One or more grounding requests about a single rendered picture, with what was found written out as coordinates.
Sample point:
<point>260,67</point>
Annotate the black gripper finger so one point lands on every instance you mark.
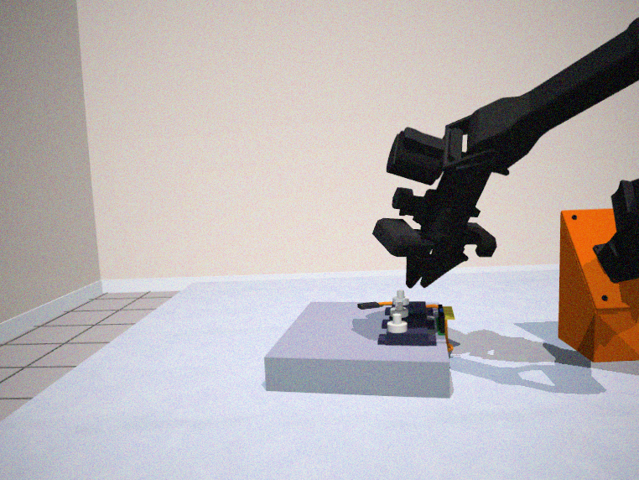
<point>416,267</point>
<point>443,263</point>

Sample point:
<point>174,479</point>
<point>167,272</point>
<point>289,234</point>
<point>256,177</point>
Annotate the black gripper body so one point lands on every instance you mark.
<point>445,223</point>

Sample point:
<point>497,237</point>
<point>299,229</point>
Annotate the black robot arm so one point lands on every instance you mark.
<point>502,132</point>

